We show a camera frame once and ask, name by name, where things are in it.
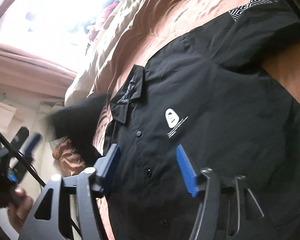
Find black button-up shirt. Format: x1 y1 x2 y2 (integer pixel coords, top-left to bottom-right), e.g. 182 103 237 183
47 0 300 240

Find pink clothes on sill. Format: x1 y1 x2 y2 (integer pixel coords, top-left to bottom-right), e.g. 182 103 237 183
84 0 119 42

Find person left hand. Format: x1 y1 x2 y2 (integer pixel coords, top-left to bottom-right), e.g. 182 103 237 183
7 186 34 233

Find brown bed blanket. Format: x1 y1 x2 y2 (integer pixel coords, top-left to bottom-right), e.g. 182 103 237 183
52 0 300 240

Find beige duvet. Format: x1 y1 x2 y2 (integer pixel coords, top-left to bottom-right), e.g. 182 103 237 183
64 0 147 106

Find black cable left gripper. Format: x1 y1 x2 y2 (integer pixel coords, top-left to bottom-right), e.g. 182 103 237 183
0 123 81 235

